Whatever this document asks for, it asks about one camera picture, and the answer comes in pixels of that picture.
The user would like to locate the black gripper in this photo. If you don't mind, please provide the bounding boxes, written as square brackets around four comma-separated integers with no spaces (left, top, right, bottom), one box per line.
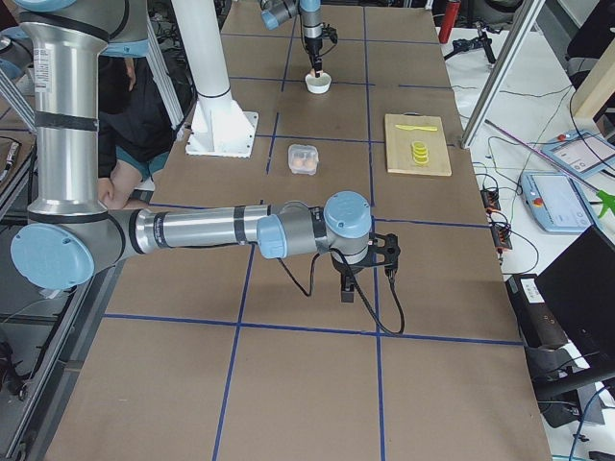
[306,36,323,78]
[329,249,373,303]

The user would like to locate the white bowl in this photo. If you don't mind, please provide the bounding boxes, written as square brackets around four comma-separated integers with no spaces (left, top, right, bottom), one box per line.
[305,72,332,94]

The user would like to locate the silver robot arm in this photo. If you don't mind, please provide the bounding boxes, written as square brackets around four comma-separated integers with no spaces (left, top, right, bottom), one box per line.
[11,1,376,289]
[259,0,324,77]

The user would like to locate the clear plastic egg box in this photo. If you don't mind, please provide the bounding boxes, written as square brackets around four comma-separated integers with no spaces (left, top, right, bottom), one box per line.
[287,144,319,176]

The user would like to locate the black computer box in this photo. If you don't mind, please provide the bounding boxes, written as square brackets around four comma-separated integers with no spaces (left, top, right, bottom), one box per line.
[505,226,614,427]

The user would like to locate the yellow plastic knife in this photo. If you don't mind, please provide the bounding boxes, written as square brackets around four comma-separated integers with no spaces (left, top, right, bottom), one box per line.
[395,124,438,133]

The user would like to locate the bamboo cutting board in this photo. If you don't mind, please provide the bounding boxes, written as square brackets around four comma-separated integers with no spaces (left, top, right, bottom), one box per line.
[384,113,452,177]

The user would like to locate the red bottle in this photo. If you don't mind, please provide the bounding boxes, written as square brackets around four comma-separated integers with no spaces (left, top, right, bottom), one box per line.
[438,0,461,44]

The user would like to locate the black tripod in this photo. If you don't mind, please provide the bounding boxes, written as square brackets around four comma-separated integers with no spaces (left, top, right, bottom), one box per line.
[444,21,503,64]

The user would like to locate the seated person in black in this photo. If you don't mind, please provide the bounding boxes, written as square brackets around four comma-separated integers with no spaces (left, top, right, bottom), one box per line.
[98,56,175,209]

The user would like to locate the teach pendant near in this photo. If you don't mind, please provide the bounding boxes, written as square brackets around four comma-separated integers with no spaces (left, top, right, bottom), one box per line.
[520,171,598,234]

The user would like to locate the teach pendant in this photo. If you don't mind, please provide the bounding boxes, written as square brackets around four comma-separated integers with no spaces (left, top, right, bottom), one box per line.
[520,171,598,234]
[541,130,614,179]

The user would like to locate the teach pendant far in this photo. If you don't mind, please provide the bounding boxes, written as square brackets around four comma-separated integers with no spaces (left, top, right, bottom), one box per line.
[541,130,614,179]

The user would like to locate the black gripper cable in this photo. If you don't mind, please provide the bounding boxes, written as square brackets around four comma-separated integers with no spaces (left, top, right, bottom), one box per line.
[278,249,407,335]

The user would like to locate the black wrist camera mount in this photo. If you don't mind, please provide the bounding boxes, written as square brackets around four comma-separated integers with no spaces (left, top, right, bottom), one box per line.
[368,232,401,271]

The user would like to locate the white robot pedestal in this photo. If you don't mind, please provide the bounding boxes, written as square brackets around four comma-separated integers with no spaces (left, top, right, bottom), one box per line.
[172,0,258,158]

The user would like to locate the aluminium frame post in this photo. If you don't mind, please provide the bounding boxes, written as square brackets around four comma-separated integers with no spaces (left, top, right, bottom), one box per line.
[459,0,546,149]

